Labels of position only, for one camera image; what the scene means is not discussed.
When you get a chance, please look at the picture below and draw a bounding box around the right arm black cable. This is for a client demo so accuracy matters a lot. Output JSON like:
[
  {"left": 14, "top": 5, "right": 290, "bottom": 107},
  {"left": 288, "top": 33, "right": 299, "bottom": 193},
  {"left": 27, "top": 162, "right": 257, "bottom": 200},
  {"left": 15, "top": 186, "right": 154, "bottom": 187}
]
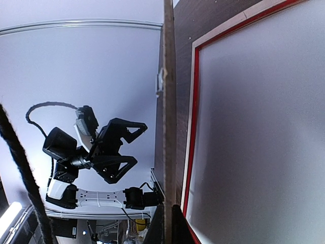
[{"left": 0, "top": 103, "right": 55, "bottom": 244}]

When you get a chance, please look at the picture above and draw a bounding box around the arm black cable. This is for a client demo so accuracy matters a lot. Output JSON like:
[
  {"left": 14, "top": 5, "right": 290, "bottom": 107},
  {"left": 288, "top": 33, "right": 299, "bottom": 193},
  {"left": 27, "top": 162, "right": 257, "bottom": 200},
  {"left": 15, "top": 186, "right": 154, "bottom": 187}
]
[
  {"left": 0, "top": 103, "right": 55, "bottom": 244},
  {"left": 25, "top": 101, "right": 79, "bottom": 178}
]

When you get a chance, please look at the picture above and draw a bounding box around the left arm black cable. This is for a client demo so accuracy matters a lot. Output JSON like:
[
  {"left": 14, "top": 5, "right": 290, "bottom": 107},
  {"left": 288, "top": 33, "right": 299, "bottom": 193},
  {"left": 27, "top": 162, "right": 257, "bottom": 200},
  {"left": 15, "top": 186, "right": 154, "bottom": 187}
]
[{"left": 25, "top": 101, "right": 79, "bottom": 178}]

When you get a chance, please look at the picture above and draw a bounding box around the canyon woman photo print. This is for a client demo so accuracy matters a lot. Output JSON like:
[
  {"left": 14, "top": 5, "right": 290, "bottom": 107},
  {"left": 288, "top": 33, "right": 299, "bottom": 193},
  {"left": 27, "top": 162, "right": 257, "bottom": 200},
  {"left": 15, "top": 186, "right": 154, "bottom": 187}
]
[{"left": 186, "top": 0, "right": 325, "bottom": 244}]

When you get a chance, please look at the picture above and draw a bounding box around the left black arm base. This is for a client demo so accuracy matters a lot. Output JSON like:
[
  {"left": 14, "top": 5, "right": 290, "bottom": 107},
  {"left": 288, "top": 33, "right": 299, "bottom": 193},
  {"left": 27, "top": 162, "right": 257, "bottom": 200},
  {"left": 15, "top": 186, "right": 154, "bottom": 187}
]
[{"left": 122, "top": 182, "right": 163, "bottom": 210}]

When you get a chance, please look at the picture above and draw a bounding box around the brown cardboard backing board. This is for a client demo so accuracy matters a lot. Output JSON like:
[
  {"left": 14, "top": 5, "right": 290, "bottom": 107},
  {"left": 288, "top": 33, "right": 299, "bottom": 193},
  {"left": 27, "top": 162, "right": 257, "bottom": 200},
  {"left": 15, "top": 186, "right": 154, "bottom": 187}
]
[{"left": 162, "top": 1, "right": 177, "bottom": 243}]

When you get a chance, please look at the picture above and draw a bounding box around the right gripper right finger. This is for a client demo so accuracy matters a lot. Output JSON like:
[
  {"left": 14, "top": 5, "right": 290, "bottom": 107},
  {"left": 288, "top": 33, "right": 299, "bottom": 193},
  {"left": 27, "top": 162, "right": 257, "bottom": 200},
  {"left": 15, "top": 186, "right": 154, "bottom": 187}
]
[{"left": 172, "top": 204, "right": 195, "bottom": 244}]

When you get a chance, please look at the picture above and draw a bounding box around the front aluminium rail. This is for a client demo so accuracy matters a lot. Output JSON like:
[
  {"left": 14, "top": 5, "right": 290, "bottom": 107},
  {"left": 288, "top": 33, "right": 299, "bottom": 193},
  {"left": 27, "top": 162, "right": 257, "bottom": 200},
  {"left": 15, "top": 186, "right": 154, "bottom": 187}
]
[{"left": 150, "top": 168, "right": 165, "bottom": 203}]

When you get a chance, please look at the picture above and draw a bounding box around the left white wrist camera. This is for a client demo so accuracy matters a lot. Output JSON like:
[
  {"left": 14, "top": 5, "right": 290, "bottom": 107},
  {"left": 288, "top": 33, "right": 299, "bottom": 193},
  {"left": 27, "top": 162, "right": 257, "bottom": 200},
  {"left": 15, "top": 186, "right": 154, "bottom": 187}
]
[{"left": 74, "top": 105, "right": 99, "bottom": 152}]

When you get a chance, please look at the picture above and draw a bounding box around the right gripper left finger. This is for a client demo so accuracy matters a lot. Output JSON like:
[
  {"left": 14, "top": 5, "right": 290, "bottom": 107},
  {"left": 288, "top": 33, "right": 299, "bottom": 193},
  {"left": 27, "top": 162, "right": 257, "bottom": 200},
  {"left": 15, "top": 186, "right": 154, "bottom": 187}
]
[{"left": 143, "top": 204, "right": 165, "bottom": 244}]

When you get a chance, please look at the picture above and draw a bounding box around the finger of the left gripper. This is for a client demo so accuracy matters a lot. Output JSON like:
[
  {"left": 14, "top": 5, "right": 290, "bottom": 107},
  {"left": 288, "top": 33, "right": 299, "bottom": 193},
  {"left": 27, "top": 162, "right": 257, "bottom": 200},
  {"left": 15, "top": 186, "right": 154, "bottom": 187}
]
[
  {"left": 97, "top": 118, "right": 147, "bottom": 155},
  {"left": 92, "top": 156, "right": 138, "bottom": 184}
]

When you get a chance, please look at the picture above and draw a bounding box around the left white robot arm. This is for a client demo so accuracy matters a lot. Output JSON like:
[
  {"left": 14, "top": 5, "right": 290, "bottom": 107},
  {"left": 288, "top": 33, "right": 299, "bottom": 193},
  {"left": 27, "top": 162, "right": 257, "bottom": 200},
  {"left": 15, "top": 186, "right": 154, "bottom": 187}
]
[{"left": 43, "top": 118, "right": 148, "bottom": 209}]

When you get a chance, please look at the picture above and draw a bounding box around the red wooden picture frame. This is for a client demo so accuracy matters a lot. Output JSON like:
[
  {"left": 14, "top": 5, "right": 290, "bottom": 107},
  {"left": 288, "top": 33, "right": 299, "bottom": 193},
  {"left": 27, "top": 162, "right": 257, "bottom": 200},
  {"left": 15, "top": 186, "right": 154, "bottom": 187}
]
[{"left": 180, "top": 0, "right": 315, "bottom": 244}]

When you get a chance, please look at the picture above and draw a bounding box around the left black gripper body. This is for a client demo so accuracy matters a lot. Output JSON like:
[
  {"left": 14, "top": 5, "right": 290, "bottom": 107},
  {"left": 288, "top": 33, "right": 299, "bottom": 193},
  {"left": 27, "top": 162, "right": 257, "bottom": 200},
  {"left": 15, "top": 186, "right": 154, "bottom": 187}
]
[{"left": 43, "top": 127, "right": 121, "bottom": 183}]

